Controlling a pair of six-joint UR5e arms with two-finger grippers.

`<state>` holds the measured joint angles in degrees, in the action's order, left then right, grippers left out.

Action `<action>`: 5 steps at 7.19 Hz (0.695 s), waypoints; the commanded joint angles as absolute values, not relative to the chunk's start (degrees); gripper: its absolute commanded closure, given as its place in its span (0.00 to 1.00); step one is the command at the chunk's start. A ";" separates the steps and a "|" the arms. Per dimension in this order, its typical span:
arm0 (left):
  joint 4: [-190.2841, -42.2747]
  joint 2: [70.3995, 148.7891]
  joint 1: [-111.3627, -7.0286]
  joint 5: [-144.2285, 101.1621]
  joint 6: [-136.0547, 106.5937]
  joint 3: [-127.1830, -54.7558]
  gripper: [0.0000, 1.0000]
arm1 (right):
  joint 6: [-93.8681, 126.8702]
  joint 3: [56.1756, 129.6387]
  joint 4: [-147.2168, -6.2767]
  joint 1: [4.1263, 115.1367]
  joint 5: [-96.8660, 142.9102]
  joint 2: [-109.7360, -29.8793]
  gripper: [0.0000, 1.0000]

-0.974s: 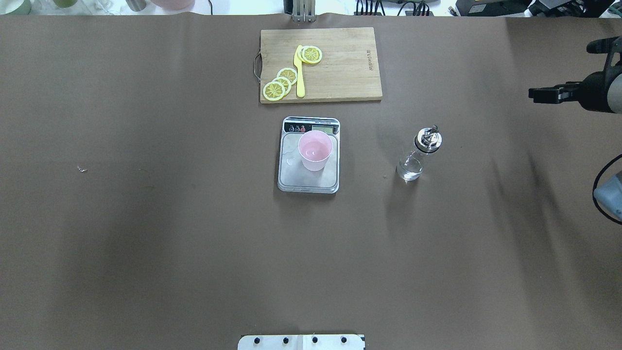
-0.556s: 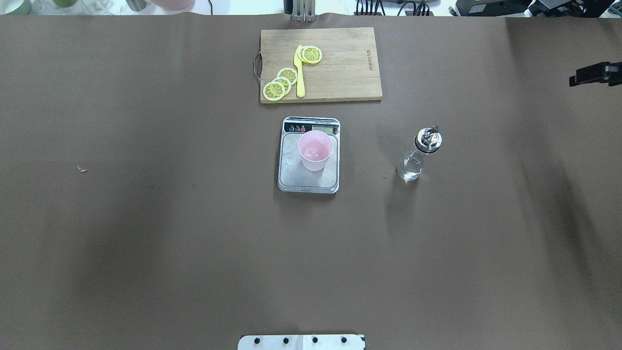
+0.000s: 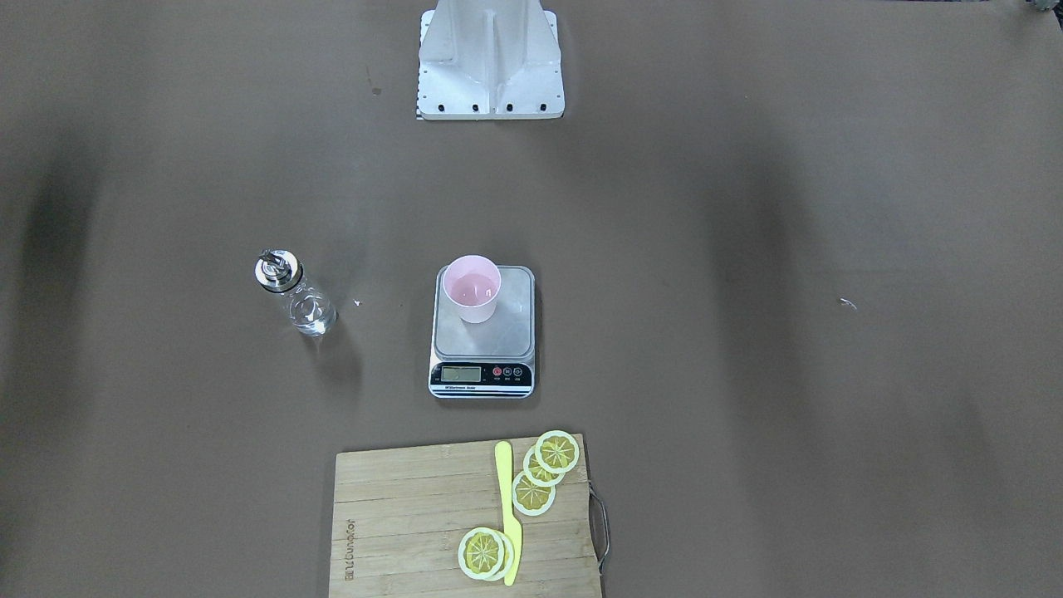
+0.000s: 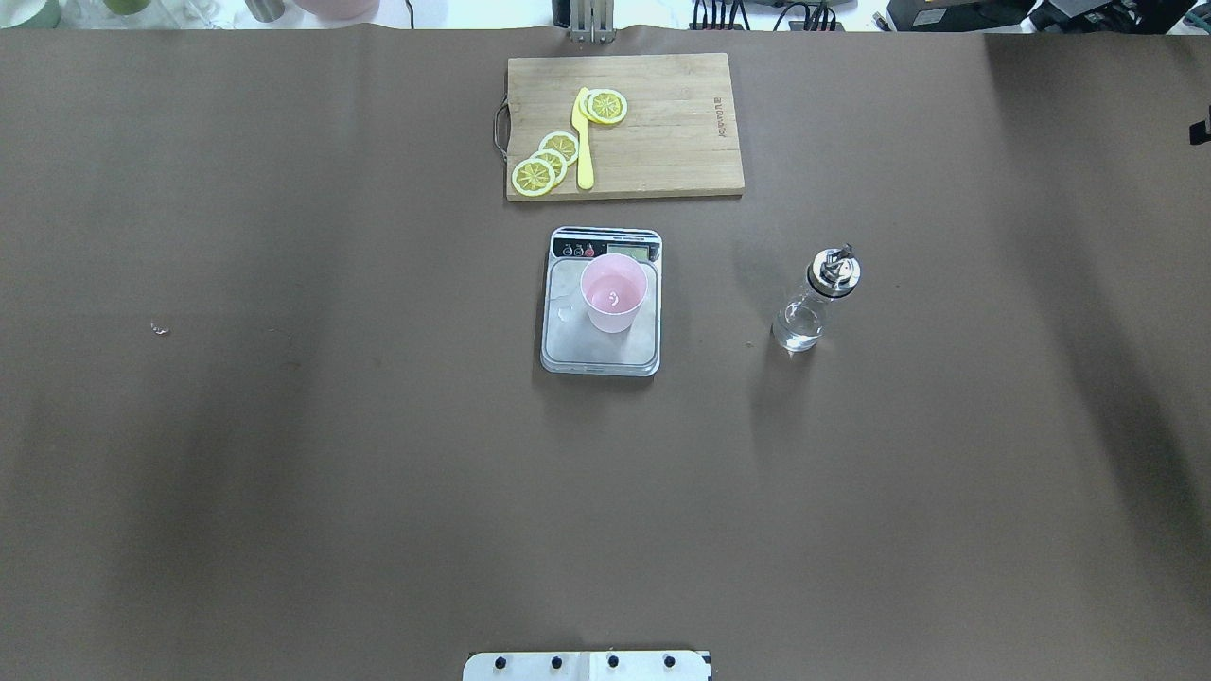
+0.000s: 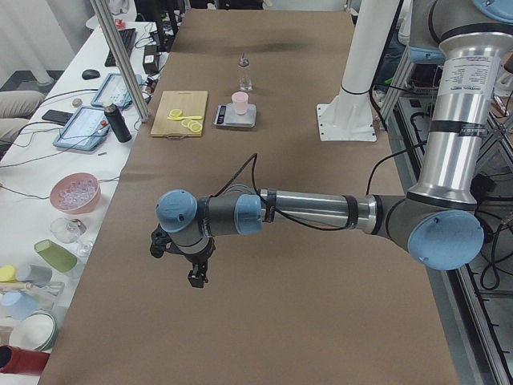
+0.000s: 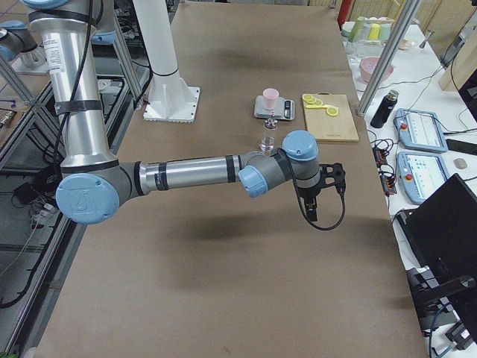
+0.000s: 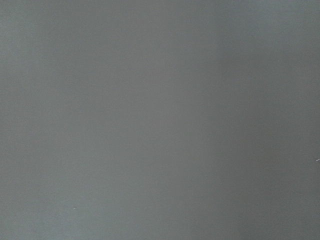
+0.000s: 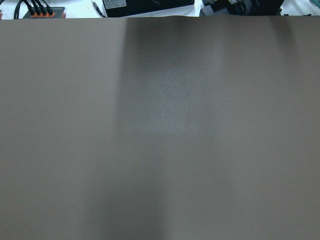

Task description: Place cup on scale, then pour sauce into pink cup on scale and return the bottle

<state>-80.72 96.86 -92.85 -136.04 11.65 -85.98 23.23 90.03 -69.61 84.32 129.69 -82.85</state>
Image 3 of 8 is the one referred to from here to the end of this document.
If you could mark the pink plastic cup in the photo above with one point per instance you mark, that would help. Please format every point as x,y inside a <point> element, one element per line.
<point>472,284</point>

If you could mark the glass sauce bottle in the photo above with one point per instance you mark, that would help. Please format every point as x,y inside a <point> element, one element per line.
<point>281,273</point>

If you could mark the silver kitchen scale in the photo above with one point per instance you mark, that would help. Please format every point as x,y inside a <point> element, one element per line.
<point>494,359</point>

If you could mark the yellow plastic knife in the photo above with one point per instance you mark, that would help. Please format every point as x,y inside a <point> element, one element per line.
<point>511,526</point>

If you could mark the lemon slice middle of row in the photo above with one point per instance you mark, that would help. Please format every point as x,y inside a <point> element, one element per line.
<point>537,474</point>

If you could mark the lemon slice row inner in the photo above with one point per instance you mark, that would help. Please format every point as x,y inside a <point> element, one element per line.
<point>531,499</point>

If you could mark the wooden cutting board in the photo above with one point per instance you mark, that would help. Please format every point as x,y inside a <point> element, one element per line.
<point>399,515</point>

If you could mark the lemon slice near knife tip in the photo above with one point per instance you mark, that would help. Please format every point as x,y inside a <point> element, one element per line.
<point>485,554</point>

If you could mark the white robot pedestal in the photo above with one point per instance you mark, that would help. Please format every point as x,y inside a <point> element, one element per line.
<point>489,60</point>

